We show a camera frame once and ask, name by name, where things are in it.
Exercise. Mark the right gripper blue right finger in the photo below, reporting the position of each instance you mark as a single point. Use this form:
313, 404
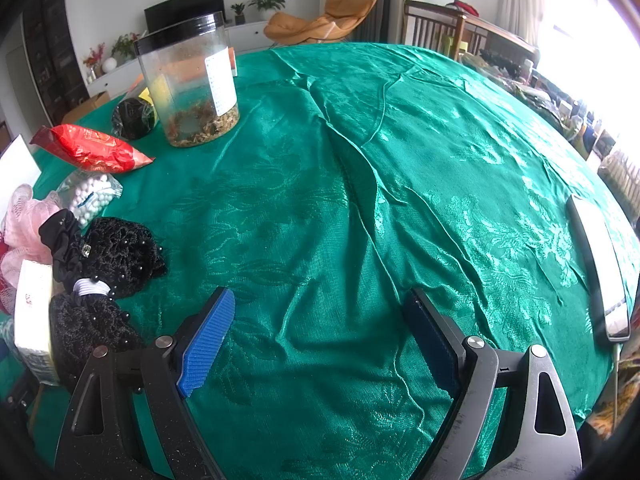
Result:
438, 340

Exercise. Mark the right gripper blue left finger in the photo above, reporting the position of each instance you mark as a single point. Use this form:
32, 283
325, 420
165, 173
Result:
201, 338

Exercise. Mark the black beaded hair nets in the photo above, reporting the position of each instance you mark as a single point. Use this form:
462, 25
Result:
110, 260

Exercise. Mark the tan tissue pack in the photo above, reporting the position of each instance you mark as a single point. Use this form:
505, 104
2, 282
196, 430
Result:
32, 330

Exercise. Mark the pink mesh bath sponge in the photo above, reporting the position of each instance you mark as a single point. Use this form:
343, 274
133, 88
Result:
20, 239

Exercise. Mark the red snack bag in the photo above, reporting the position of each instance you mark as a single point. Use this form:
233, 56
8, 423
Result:
89, 149

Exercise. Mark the black garbage bag roll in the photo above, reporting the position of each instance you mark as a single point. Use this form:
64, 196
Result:
133, 118

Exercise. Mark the black smartphone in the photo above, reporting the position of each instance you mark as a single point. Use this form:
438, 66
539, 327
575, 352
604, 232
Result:
609, 306

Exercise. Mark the green satin tablecloth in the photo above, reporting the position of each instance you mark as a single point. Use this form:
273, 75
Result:
356, 172

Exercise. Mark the white cardboard box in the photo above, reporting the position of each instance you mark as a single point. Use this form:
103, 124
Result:
17, 167

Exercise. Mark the brown cardboard box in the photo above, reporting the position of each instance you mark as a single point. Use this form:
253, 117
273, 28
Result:
83, 109

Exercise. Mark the orange book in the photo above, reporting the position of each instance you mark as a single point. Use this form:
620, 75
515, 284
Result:
187, 71

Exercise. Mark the clear jar black lid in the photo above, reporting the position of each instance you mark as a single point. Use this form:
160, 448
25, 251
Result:
204, 110

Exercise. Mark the red flower vase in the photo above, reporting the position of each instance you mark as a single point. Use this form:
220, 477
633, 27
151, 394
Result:
93, 61

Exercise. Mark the wooden railing bench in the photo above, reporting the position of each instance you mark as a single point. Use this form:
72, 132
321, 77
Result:
450, 31

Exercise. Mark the black display cabinet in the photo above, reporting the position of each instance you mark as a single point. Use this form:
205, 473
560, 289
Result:
52, 59

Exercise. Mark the small potted plant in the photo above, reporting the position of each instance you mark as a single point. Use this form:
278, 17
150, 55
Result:
238, 13

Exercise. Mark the orange lounge chair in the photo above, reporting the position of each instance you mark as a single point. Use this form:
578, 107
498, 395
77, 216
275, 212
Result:
338, 20

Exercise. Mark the black television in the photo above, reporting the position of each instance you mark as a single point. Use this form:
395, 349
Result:
171, 12

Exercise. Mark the potted green plant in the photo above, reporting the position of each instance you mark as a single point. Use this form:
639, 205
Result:
267, 8

